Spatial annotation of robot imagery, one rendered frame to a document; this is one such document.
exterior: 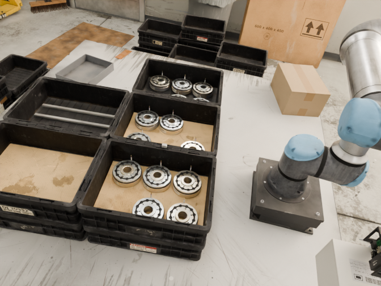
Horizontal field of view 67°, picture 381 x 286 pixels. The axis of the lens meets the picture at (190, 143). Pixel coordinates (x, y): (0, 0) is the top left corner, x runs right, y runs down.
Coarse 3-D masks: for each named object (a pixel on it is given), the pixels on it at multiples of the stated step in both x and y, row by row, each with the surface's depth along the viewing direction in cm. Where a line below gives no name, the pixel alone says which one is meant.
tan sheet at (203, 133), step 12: (132, 120) 127; (132, 132) 121; (144, 132) 122; (156, 132) 123; (180, 132) 125; (192, 132) 125; (204, 132) 126; (168, 144) 119; (180, 144) 119; (204, 144) 121
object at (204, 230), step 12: (108, 144) 101; (132, 144) 103; (144, 144) 104; (204, 156) 102; (96, 168) 93; (84, 192) 87; (108, 216) 84; (120, 216) 83; (132, 216) 83; (144, 216) 83; (168, 228) 84; (180, 228) 83; (192, 228) 82; (204, 228) 83
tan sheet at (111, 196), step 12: (144, 168) 108; (108, 180) 103; (204, 180) 107; (108, 192) 99; (120, 192) 100; (132, 192) 100; (144, 192) 101; (168, 192) 102; (204, 192) 104; (96, 204) 95; (108, 204) 96; (120, 204) 96; (132, 204) 97; (168, 204) 98; (192, 204) 100; (204, 204) 100
